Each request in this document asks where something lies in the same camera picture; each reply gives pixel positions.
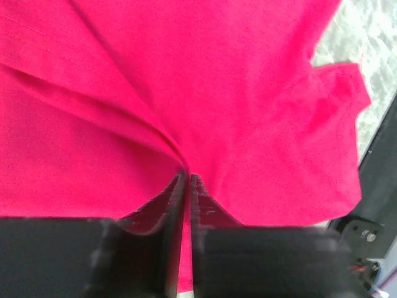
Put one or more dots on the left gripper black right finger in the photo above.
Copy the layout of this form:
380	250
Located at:
230	259

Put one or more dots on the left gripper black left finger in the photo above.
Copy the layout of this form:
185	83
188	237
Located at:
136	256

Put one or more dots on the magenta t shirt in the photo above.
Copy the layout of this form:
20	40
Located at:
103	103

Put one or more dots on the black base beam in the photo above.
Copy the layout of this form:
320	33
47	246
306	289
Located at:
370	229

